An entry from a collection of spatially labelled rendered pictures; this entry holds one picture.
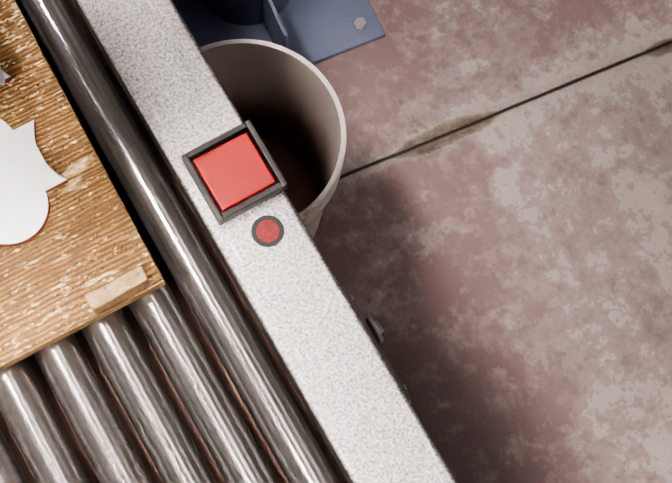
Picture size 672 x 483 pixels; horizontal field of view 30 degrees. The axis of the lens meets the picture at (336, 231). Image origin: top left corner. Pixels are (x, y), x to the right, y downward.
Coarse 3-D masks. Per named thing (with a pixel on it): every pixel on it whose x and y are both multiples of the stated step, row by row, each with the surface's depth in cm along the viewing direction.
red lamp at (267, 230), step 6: (264, 222) 121; (270, 222) 121; (258, 228) 121; (264, 228) 121; (270, 228) 121; (276, 228) 121; (258, 234) 121; (264, 234) 121; (270, 234) 121; (276, 234) 121; (264, 240) 121; (270, 240) 121
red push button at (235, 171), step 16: (224, 144) 121; (240, 144) 122; (208, 160) 121; (224, 160) 121; (240, 160) 121; (256, 160) 121; (208, 176) 121; (224, 176) 121; (240, 176) 121; (256, 176) 121; (272, 176) 121; (224, 192) 120; (240, 192) 120; (256, 192) 120; (224, 208) 120
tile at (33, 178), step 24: (0, 120) 119; (0, 144) 119; (24, 144) 119; (0, 168) 118; (24, 168) 118; (48, 168) 118; (0, 192) 118; (24, 192) 118; (48, 192) 119; (0, 216) 117; (24, 216) 117; (48, 216) 118; (0, 240) 116; (24, 240) 117
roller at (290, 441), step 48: (48, 0) 126; (48, 48) 125; (96, 96) 123; (144, 144) 123; (144, 192) 121; (192, 240) 120; (192, 288) 119; (240, 336) 118; (240, 384) 117; (288, 432) 116; (288, 480) 116; (336, 480) 116
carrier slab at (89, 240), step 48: (0, 0) 124; (0, 48) 122; (0, 96) 121; (48, 96) 121; (48, 144) 120; (96, 192) 119; (48, 240) 118; (96, 240) 118; (0, 288) 116; (48, 288) 116; (96, 288) 117; (144, 288) 117; (0, 336) 115; (48, 336) 115
